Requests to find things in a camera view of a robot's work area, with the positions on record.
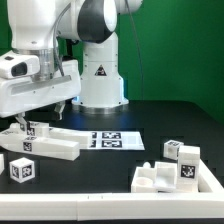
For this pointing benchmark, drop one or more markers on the white tagged cube left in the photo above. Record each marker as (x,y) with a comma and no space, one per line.
(22,170)

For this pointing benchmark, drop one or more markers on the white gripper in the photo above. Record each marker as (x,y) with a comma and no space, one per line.
(19,93)

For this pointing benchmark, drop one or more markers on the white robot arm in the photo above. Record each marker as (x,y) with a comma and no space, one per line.
(62,49)

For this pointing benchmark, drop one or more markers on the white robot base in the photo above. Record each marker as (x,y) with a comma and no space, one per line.
(102,88)

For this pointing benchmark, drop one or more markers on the long white chair back part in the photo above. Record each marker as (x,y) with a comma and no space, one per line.
(41,146)

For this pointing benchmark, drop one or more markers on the white tagged chair part rear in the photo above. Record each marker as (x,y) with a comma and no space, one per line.
(84,138)

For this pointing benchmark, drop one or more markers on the paper sheet with tags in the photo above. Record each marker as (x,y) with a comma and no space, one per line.
(115,140)

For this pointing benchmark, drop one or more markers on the small white tagged cube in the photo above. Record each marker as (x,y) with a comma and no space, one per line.
(171,149)

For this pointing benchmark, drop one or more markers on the white part at left edge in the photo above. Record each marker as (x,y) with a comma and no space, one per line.
(1,163)

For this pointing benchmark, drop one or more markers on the white chair seat part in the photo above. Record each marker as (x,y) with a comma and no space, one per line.
(161,178)

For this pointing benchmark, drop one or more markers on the white L-shaped fence frame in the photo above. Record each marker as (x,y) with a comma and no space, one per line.
(207,202)

